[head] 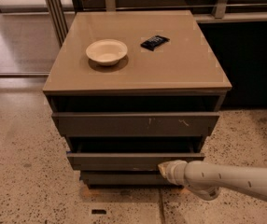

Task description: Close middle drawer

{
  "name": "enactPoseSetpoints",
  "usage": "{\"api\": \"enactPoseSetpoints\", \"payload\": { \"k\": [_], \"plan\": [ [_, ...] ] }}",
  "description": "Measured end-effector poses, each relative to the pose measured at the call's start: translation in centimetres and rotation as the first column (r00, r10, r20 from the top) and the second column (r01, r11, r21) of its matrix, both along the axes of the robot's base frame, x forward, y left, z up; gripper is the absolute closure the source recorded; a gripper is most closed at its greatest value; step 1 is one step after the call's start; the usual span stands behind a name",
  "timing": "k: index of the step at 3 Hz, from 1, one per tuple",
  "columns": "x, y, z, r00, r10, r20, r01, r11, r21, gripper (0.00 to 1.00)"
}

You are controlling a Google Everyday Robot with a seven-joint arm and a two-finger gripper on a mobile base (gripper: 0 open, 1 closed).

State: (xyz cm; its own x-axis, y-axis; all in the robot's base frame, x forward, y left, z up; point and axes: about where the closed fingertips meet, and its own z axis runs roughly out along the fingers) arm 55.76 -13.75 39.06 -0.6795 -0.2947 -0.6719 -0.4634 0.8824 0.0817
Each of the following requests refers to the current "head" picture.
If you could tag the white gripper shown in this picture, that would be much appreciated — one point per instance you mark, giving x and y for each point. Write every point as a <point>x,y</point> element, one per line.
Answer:
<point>173,172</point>

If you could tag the grey drawer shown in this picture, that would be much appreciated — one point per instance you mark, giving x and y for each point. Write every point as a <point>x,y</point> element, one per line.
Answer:
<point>169,124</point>
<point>131,156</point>
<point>104,178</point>

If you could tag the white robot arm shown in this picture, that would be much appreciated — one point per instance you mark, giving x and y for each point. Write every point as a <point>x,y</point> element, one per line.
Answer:
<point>205,179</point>

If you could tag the grey drawer cabinet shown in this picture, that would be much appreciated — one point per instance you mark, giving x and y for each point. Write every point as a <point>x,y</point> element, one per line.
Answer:
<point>182,75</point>

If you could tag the grey bottom drawer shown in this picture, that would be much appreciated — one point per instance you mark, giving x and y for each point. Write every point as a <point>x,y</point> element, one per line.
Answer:
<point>104,178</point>

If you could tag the grey top drawer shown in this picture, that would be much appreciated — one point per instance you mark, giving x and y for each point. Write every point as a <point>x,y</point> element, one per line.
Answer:
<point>169,124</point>

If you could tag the black floor outlet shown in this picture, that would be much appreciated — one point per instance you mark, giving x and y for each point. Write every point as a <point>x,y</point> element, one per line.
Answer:
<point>98,211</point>

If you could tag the black snack packet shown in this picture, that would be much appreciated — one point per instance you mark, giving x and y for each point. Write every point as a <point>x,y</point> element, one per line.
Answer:
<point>154,42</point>

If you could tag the white bowl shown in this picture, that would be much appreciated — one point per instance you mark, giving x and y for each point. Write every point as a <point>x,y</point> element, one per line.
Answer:
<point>106,52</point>

